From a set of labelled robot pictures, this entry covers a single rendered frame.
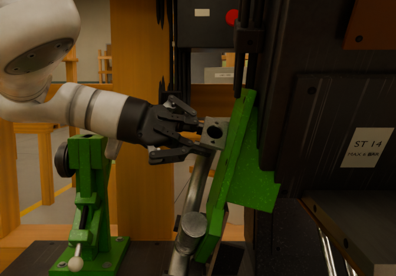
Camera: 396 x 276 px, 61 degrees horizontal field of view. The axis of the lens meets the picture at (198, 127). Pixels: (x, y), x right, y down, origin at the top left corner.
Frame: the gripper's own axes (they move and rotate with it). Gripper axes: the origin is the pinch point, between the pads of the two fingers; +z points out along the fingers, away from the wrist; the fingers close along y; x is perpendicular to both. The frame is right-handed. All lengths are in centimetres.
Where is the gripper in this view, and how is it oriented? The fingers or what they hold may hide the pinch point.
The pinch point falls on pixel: (206, 140)
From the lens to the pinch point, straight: 56.3
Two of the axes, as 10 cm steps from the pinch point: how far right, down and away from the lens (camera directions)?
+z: 9.7, 2.6, 0.3
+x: -1.8, 5.7, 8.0
